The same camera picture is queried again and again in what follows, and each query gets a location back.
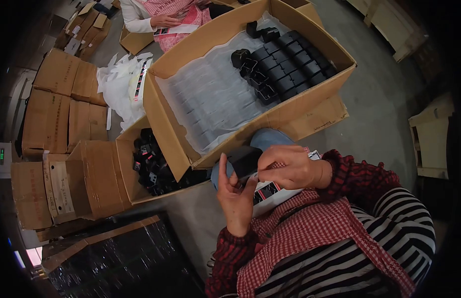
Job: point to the person's left hand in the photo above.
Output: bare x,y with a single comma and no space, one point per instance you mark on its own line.
236,208

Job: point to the person's right hand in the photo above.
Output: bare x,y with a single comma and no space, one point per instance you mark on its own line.
297,169

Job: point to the person's left fingers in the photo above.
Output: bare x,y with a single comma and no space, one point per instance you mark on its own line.
223,169

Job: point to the person's right thumb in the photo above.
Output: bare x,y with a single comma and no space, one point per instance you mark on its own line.
271,175

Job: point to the person's right fingers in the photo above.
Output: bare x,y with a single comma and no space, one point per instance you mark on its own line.
277,154

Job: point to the black plastic block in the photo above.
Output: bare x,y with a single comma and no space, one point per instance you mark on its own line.
247,160

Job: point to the pile of black parts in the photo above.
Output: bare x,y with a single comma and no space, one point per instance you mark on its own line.
155,175

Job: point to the large open cardboard box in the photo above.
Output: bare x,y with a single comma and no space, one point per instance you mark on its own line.
170,123

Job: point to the white foam liner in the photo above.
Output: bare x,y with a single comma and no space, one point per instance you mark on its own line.
211,93

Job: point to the rows of black blocks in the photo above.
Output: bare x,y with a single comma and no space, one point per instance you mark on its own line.
290,67

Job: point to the small open cardboard box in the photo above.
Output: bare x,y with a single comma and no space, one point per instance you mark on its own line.
124,175

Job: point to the person's body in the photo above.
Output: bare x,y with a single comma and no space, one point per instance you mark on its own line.
338,249

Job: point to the red black label strip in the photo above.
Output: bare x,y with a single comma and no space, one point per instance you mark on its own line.
141,80

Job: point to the pile of white plastic bags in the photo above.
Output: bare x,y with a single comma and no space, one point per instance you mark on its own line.
116,89

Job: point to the black foil wrapped pallet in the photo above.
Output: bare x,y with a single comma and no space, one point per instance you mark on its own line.
122,260

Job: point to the long white label sheet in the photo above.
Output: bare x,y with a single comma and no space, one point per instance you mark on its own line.
178,29

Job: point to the brown cardboard box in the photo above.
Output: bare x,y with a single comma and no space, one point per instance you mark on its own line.
135,41
303,9

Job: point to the stack of brown cartons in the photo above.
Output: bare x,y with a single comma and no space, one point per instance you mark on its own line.
47,123

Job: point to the heap of open cartons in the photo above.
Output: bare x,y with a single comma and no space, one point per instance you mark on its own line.
85,29

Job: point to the white device green display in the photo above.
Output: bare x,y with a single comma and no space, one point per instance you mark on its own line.
2,160

